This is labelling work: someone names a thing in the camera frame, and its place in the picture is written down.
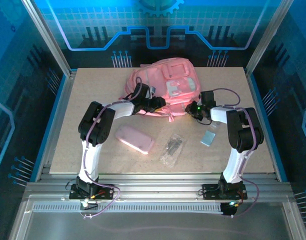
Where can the pink student backpack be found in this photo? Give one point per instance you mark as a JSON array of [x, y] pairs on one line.
[[178, 82]]

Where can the pink pencil case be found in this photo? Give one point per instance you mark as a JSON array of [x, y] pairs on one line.
[[134, 138]]

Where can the clear plastic bag of pens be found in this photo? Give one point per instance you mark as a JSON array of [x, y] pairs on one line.
[[171, 150]]

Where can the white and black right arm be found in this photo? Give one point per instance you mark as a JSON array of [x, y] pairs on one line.
[[236, 165]]

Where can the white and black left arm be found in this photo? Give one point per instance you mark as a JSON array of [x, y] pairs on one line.
[[89, 160]]

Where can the clear plastic case with label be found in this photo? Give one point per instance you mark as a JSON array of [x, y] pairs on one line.
[[214, 126]]

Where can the small light blue notebook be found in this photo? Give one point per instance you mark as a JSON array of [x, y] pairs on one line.
[[208, 138]]

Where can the black controller box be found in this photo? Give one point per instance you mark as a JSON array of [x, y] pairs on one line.
[[229, 210]]

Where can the grey metal front panel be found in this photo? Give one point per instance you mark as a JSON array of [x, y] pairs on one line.
[[155, 225]]

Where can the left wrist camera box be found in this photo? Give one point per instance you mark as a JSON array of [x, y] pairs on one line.
[[152, 90]]

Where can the aluminium side rail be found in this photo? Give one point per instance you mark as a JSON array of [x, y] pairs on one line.
[[55, 130], [265, 130]]

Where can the aluminium front rail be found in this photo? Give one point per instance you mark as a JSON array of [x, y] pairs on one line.
[[155, 187]]

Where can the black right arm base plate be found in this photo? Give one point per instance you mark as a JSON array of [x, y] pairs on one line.
[[209, 191]]

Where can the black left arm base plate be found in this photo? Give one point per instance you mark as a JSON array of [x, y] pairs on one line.
[[108, 192]]

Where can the aluminium frame post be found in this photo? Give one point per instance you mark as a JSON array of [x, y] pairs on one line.
[[46, 37], [268, 35]]

